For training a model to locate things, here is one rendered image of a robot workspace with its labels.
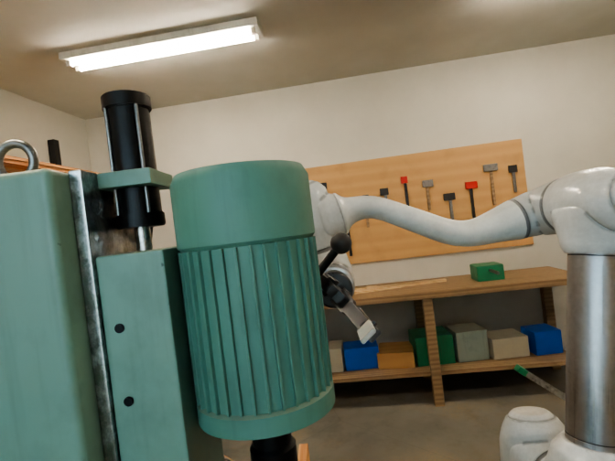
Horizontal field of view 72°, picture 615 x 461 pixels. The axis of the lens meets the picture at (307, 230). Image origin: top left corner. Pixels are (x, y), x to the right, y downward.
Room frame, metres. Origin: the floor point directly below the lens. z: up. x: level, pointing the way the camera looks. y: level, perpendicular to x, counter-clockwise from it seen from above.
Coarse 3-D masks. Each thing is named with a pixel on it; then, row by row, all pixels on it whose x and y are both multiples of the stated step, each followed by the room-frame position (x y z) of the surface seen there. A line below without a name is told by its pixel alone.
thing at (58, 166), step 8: (48, 144) 3.49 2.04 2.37; (56, 144) 3.50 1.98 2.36; (56, 152) 3.49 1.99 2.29; (8, 160) 2.43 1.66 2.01; (16, 160) 2.48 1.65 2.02; (24, 160) 2.53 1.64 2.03; (56, 160) 3.48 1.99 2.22; (8, 168) 2.58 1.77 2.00; (16, 168) 2.60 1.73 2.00; (24, 168) 2.63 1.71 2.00; (40, 168) 2.69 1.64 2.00; (48, 168) 2.74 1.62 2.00; (56, 168) 2.81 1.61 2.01; (64, 168) 2.88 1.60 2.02; (72, 168) 2.96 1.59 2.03
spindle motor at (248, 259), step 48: (192, 192) 0.47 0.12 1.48; (240, 192) 0.46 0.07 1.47; (288, 192) 0.48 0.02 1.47; (192, 240) 0.47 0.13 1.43; (240, 240) 0.46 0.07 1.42; (288, 240) 0.48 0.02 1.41; (192, 288) 0.48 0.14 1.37; (240, 288) 0.46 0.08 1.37; (288, 288) 0.48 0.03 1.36; (192, 336) 0.49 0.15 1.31; (240, 336) 0.46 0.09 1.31; (288, 336) 0.47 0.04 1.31; (240, 384) 0.46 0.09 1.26; (288, 384) 0.47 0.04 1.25; (240, 432) 0.46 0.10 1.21; (288, 432) 0.46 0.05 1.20
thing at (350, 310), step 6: (348, 294) 0.80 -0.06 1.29; (354, 300) 0.80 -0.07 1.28; (336, 306) 0.80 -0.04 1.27; (348, 306) 0.79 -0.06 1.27; (354, 306) 0.78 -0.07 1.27; (342, 312) 0.79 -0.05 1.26; (348, 312) 0.78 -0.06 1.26; (354, 312) 0.77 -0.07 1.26; (360, 312) 0.76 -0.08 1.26; (354, 318) 0.76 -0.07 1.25; (360, 318) 0.76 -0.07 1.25; (366, 318) 0.75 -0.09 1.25; (354, 324) 0.76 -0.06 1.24; (360, 324) 0.75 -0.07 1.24; (372, 324) 0.74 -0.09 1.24
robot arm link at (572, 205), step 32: (576, 192) 0.83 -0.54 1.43; (608, 192) 0.77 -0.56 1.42; (576, 224) 0.83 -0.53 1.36; (608, 224) 0.78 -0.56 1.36; (576, 256) 0.85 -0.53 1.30; (608, 256) 0.81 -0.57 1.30; (576, 288) 0.85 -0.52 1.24; (608, 288) 0.81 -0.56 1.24; (576, 320) 0.84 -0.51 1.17; (608, 320) 0.81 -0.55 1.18; (576, 352) 0.84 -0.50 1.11; (608, 352) 0.80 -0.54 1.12; (576, 384) 0.83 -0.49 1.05; (608, 384) 0.80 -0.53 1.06; (576, 416) 0.83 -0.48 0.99; (608, 416) 0.80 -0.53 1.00; (576, 448) 0.81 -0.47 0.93; (608, 448) 0.80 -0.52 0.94
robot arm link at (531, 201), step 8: (528, 192) 1.02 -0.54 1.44; (536, 192) 0.98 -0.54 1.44; (544, 192) 0.95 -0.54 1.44; (520, 200) 1.00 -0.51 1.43; (528, 200) 0.99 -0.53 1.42; (536, 200) 0.97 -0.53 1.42; (528, 208) 0.98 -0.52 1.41; (536, 208) 0.97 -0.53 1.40; (528, 216) 0.98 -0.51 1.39; (536, 216) 0.97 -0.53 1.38; (544, 216) 0.95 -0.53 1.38; (536, 224) 0.98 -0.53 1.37; (544, 224) 0.96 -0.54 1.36; (536, 232) 1.00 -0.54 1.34; (544, 232) 0.99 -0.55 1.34; (552, 232) 0.97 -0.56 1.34
